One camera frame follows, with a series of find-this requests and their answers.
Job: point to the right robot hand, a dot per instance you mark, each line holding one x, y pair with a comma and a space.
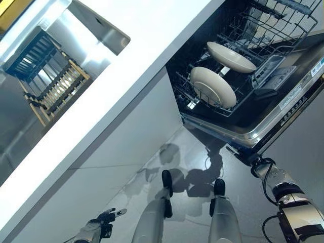
260, 162

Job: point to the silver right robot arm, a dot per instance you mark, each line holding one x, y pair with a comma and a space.
296, 202

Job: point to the stainless steel sink basin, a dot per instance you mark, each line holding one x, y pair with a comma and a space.
76, 33

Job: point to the white cabinet door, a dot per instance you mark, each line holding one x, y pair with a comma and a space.
63, 207
139, 126

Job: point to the right robot leg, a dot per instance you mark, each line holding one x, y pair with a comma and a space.
222, 217

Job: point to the black dish drying rack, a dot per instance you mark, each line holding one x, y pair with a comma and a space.
24, 62

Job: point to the beige ceramic plate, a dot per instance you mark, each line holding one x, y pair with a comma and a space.
212, 87
233, 59

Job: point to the grey cutlery basket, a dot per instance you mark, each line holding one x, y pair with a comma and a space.
272, 68

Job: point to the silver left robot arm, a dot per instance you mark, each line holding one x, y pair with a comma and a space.
83, 235

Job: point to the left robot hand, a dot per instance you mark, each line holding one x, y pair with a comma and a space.
106, 222

